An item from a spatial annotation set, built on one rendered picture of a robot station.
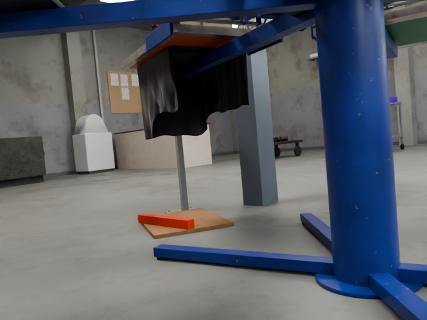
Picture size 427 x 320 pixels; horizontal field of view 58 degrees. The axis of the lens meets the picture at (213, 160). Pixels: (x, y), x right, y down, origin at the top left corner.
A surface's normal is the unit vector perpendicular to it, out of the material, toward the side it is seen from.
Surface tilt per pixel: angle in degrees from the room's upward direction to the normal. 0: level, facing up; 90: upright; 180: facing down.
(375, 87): 90
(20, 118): 90
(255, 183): 90
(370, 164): 90
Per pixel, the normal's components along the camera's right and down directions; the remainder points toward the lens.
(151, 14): -0.01, 0.05
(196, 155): 0.69, -0.03
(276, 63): -0.72, 0.10
